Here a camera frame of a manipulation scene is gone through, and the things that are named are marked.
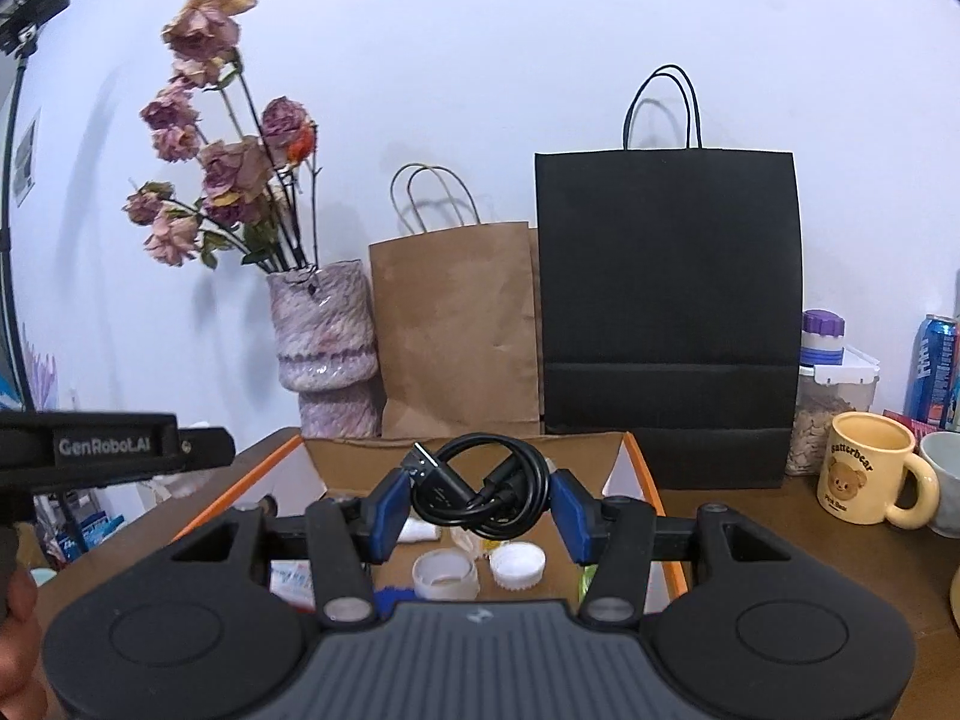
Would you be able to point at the white wall notice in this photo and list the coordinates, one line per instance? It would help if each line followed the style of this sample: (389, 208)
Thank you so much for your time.
(26, 157)

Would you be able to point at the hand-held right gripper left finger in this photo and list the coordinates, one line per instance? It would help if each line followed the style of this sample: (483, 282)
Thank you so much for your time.
(390, 517)

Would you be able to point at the white tape roll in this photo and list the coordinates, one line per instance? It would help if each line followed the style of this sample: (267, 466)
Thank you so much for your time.
(420, 574)

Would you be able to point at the yellow bear mug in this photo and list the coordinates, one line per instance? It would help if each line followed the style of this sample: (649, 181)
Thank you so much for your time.
(855, 480)

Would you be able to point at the blue drink can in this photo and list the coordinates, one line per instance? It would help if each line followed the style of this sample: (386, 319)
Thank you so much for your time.
(930, 367)

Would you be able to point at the person's left hand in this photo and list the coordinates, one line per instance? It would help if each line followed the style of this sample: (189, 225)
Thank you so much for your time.
(19, 630)

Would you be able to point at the dried pink rose bouquet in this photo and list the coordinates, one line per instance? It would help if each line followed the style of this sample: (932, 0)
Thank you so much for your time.
(225, 165)

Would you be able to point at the black light stand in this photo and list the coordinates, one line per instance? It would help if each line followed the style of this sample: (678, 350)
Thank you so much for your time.
(16, 90)

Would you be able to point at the blue white package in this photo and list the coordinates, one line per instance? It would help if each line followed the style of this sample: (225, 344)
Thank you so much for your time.
(90, 532)

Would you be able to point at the black paper bag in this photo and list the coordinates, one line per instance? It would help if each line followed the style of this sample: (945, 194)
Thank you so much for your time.
(667, 277)

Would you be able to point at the floral wall poster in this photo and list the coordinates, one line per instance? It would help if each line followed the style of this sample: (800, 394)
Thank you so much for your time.
(41, 375)

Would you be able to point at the purple marbled vase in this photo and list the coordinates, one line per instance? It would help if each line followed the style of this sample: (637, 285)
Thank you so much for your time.
(322, 330)

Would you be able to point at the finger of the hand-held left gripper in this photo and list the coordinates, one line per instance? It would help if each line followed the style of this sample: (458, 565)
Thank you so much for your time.
(206, 450)

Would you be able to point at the purple lid jar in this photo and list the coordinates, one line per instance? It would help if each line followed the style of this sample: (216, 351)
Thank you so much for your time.
(821, 337)

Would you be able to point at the brown paper bag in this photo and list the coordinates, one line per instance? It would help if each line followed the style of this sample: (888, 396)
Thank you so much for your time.
(450, 330)

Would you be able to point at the white bottle cap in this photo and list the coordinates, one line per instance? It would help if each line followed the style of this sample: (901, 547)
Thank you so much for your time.
(517, 562)

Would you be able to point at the white cup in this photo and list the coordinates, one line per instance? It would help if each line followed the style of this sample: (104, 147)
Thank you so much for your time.
(945, 472)

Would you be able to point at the red cardboard box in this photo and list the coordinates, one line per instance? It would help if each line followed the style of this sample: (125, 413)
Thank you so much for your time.
(352, 457)

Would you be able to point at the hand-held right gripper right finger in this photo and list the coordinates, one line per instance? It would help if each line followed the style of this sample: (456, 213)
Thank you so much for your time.
(570, 517)

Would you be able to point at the white wipes pack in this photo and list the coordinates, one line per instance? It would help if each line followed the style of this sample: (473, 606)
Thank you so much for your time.
(292, 585)

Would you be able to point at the clear food container white lid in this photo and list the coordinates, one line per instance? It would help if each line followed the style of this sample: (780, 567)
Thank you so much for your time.
(810, 435)

